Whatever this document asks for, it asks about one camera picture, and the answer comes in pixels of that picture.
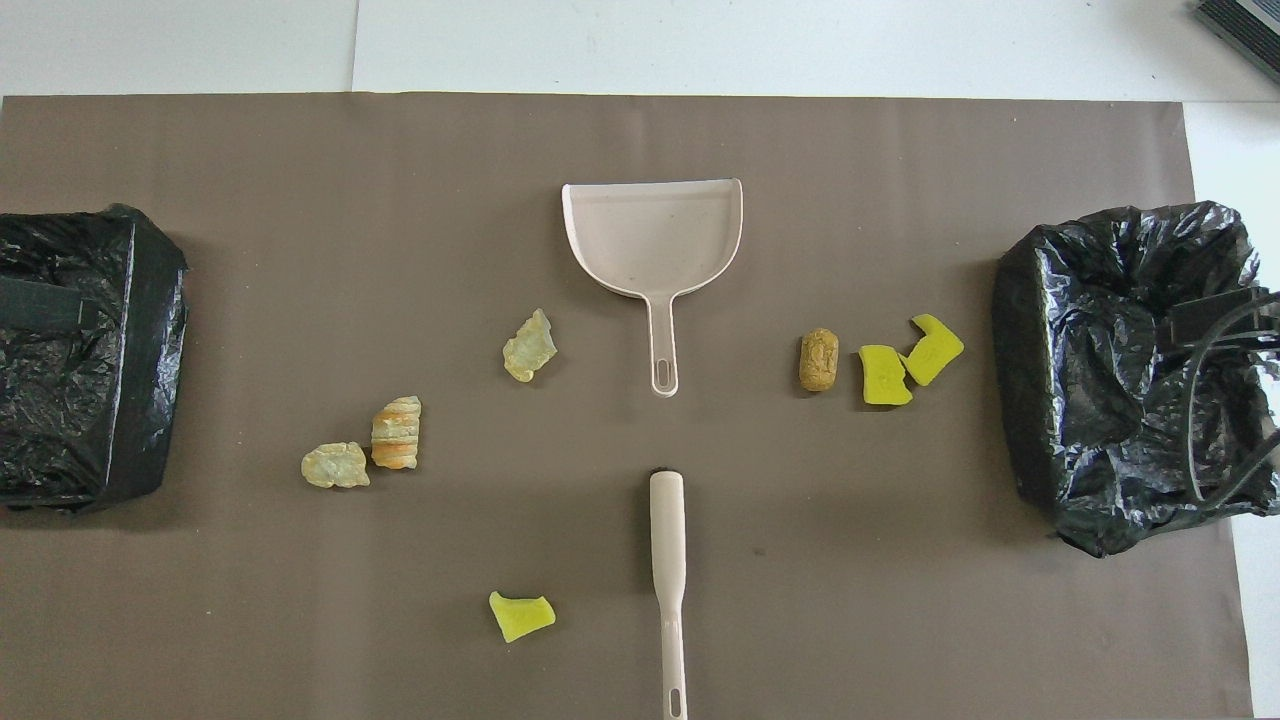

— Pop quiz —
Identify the black bin with smooth bag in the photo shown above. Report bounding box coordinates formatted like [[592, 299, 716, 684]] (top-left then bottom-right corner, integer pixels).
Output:
[[0, 204, 190, 515]]

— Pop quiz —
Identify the pale green toy dumpling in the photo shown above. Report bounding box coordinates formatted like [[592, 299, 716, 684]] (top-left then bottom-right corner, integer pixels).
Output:
[[301, 442, 371, 490], [502, 308, 559, 384]]

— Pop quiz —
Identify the squarish yellow sponge piece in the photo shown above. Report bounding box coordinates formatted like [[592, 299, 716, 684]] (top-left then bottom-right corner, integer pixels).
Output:
[[859, 345, 914, 407]]

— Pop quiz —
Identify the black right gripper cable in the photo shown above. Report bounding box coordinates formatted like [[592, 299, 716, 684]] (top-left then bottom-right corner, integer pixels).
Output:
[[1183, 288, 1280, 507]]

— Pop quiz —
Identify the dark grey ribbed device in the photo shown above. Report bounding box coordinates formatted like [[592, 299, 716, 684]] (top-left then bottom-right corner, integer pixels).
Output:
[[1192, 0, 1280, 57]]

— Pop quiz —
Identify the curved yellow sponge piece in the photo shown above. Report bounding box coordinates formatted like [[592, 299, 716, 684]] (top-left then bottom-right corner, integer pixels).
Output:
[[488, 590, 557, 644]]

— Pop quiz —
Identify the notched yellow sponge piece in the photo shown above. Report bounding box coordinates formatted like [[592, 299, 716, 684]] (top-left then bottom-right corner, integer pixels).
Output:
[[902, 314, 966, 387]]

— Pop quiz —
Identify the striped orange toy croissant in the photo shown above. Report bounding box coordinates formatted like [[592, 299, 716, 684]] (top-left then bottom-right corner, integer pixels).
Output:
[[371, 396, 423, 471]]

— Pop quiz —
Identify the beige handled black bristle brush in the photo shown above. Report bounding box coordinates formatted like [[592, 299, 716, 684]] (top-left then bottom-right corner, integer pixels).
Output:
[[648, 467, 691, 720]]

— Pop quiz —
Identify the black bin with crumpled bag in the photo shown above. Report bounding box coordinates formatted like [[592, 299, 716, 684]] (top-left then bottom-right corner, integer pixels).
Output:
[[991, 200, 1280, 559]]

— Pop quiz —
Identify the brown cork nugget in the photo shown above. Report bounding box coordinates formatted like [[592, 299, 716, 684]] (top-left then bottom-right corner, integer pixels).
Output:
[[798, 328, 840, 393]]

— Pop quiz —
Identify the beige plastic dustpan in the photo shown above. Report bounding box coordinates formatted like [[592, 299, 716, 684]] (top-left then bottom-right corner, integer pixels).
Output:
[[561, 179, 745, 399]]

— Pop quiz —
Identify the brown paper table mat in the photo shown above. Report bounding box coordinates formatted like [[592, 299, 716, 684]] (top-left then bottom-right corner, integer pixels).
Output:
[[0, 93, 1255, 720]]

